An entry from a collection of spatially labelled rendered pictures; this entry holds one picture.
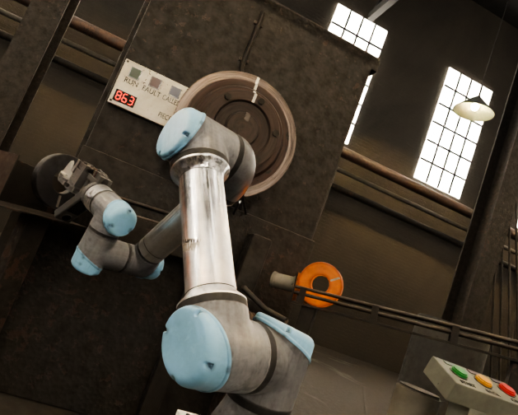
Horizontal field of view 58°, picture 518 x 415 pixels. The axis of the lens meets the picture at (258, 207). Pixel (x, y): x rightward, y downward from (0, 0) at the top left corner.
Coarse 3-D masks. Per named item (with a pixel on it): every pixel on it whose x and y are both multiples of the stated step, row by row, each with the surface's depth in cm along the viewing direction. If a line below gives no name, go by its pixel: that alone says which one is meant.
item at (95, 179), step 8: (80, 160) 122; (72, 168) 123; (80, 168) 121; (88, 168) 120; (72, 176) 122; (80, 176) 119; (88, 176) 120; (96, 176) 121; (104, 176) 122; (72, 184) 120; (80, 184) 120; (88, 184) 116; (72, 192) 120
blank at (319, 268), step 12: (312, 264) 164; (324, 264) 163; (300, 276) 164; (312, 276) 163; (324, 276) 162; (336, 276) 161; (312, 288) 164; (336, 288) 160; (312, 300) 161; (336, 300) 159
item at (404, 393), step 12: (396, 384) 128; (408, 384) 130; (396, 396) 125; (408, 396) 122; (420, 396) 121; (432, 396) 122; (396, 408) 123; (408, 408) 121; (420, 408) 120; (432, 408) 121
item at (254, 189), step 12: (216, 72) 171; (228, 72) 172; (240, 72) 174; (204, 84) 169; (264, 84) 176; (192, 96) 168; (276, 96) 177; (180, 108) 166; (288, 108) 178; (288, 120) 178; (288, 144) 178; (288, 156) 177; (264, 180) 174; (276, 180) 175; (252, 192) 173
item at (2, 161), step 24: (0, 168) 120; (24, 168) 137; (0, 192) 115; (24, 192) 138; (24, 216) 130; (48, 216) 130; (24, 240) 128; (0, 264) 128; (24, 264) 129; (0, 288) 125; (0, 312) 126
